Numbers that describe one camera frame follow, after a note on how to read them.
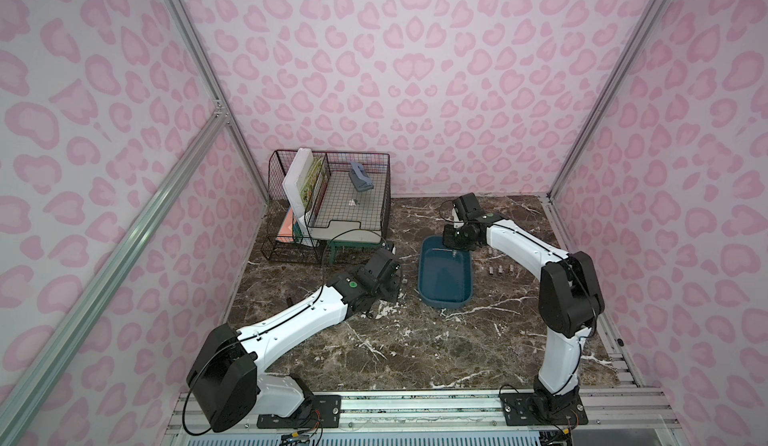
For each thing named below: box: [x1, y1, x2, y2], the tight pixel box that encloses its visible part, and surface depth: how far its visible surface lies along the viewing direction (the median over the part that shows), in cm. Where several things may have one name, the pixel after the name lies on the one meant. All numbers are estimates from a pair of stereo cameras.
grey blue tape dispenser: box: [348, 162, 375, 192], surface depth 96 cm
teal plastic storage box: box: [418, 235, 473, 308], surface depth 103 cm
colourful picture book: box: [300, 155, 330, 212], surface depth 98 cm
